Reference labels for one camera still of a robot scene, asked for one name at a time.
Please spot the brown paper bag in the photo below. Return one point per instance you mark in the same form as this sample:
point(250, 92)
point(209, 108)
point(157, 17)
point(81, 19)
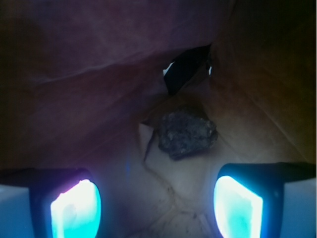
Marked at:
point(81, 85)

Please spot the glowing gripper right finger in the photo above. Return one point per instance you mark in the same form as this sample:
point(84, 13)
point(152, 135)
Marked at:
point(276, 200)

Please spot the black tape strip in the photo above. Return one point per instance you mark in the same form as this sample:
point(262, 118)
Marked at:
point(183, 68)

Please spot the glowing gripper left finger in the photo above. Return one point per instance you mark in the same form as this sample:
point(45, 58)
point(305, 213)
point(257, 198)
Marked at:
point(49, 203)

